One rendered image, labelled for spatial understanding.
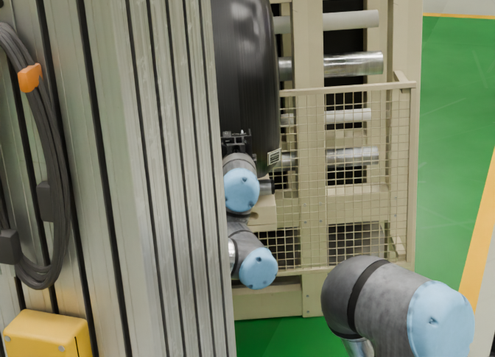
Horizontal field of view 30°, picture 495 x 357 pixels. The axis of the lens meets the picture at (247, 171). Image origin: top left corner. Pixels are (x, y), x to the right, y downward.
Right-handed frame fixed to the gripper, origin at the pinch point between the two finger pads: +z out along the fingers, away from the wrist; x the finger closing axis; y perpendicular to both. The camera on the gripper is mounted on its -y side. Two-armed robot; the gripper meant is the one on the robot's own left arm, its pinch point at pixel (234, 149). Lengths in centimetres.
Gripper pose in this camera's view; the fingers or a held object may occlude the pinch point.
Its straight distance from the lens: 209.0
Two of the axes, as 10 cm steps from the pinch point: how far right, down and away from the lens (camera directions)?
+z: -0.5, -3.3, 9.4
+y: -0.6, -9.4, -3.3
